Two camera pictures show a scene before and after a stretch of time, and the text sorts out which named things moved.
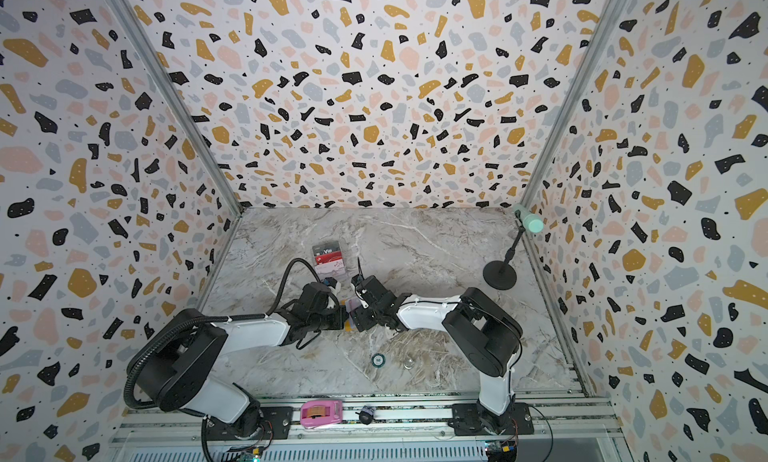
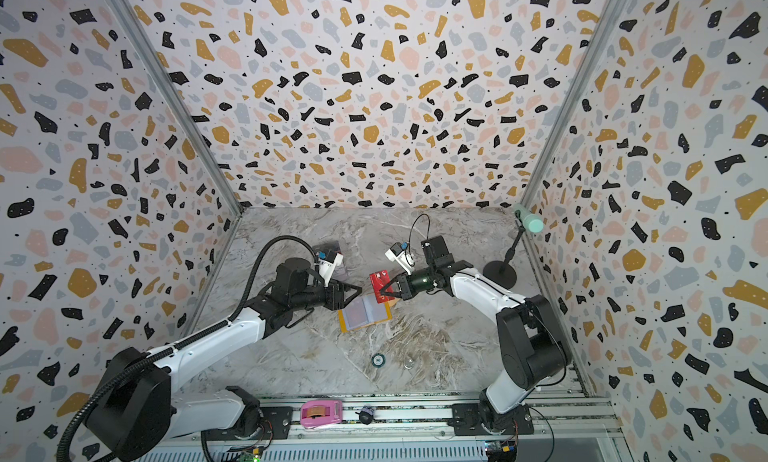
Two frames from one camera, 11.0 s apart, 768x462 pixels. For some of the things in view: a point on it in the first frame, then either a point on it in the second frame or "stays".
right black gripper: x=364 y=309 to x=405 y=283
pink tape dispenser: x=320 y=412 stays
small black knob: x=366 y=415 stays
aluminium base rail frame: x=568 y=430 stays
